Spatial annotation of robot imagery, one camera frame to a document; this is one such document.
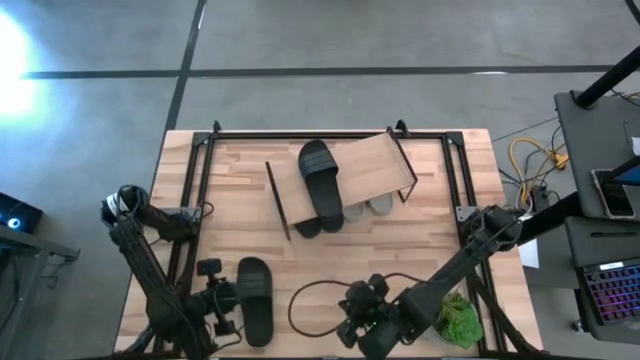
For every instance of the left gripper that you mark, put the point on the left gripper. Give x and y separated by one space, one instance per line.
222 299

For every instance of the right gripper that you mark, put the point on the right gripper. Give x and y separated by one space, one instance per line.
365 297

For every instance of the white paper sheet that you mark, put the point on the white paper sheet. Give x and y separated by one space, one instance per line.
530 256

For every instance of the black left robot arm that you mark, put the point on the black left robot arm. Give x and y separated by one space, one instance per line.
145 270

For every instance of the grey rubber slide sandal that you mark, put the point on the grey rubber slide sandal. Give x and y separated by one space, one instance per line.
381 205
354 212

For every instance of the black rubber slide sandal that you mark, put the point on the black rubber slide sandal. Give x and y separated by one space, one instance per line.
308 230
255 310
320 185

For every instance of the grey metal bracket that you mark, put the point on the grey metal bracket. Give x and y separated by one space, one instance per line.
462 214

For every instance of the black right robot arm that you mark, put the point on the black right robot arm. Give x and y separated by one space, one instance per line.
450 270

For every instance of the laptop with lit keyboard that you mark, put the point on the laptop with lit keyboard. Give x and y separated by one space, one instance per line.
615 295

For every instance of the black box with blue light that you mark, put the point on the black box with blue light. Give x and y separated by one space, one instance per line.
25 212

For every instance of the green plant in white pot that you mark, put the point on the green plant in white pot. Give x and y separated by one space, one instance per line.
462 325

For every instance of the black aluminium rig frame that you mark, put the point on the black aluminium rig frame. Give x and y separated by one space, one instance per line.
250 135

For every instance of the black pole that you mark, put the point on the black pole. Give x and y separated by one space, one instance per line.
605 80

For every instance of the grey metal stand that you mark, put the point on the grey metal stand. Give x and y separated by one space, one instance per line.
30 242

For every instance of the tablet with dark screen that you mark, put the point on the tablet with dark screen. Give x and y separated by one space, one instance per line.
612 197

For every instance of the wooden shelf black metal frame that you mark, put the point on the wooden shelf black metal frame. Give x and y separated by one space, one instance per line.
370 165

